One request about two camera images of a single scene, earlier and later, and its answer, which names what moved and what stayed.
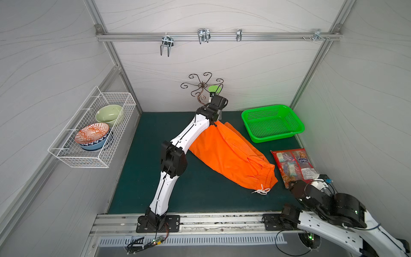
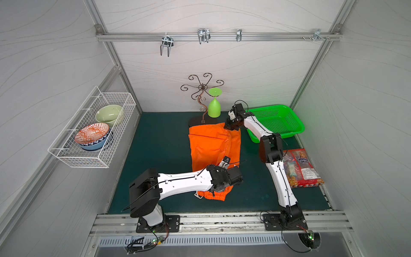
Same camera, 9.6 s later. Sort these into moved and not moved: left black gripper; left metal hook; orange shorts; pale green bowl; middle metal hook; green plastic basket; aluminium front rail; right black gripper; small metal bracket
Moved: right black gripper; left black gripper; orange shorts
Not moved: middle metal hook; left metal hook; small metal bracket; green plastic basket; pale green bowl; aluminium front rail
